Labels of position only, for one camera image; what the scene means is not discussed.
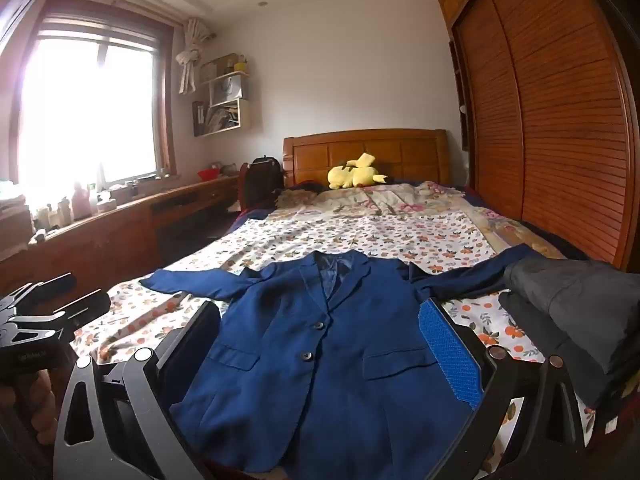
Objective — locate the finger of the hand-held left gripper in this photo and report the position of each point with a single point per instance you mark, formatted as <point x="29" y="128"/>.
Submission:
<point x="45" y="287"/>
<point x="75" y="310"/>

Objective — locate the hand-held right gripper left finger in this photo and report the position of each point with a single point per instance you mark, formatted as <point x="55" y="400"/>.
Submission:
<point x="196" y="329"/>

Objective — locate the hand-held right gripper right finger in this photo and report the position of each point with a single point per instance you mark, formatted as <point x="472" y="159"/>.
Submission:
<point x="450" y="355"/>

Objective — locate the blue suit jacket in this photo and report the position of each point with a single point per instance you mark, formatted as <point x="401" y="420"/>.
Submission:
<point x="325" y="360"/>

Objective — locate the person's left hand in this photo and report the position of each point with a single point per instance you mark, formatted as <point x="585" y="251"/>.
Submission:
<point x="32" y="400"/>

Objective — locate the pink bottle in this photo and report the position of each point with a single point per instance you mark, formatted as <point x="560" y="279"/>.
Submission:
<point x="81" y="202"/>

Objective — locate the black folded garment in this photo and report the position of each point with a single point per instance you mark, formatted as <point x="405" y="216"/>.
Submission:
<point x="565" y="355"/>

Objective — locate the orange print bed sheet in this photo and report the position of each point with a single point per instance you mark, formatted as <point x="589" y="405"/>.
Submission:
<point x="400" y="240"/>

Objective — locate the grey folded garment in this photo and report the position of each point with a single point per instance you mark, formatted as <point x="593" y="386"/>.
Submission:
<point x="575" y="290"/>

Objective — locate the red bowl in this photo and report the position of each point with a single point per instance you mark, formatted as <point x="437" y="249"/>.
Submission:
<point x="208" y="175"/>

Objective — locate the black bag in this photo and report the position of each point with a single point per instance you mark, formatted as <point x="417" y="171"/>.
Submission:
<point x="262" y="180"/>

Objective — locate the floral quilt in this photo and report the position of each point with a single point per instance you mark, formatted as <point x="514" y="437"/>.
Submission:
<point x="400" y="197"/>

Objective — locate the window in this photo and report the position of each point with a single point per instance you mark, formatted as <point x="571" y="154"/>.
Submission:
<point x="85" y="100"/>

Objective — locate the wooden headboard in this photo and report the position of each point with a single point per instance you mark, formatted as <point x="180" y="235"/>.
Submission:
<point x="310" y="160"/>

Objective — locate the yellow plush toy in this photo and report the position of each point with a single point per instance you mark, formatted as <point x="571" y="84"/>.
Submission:
<point x="350" y="175"/>

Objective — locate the wooden slatted wardrobe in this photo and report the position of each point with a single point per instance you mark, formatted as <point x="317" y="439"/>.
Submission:
<point x="550" y="110"/>

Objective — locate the tied white curtain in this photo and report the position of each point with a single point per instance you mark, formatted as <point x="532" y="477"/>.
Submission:
<point x="189" y="60"/>

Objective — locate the wall shelf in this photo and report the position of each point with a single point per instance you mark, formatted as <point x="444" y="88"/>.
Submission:
<point x="225" y="100"/>

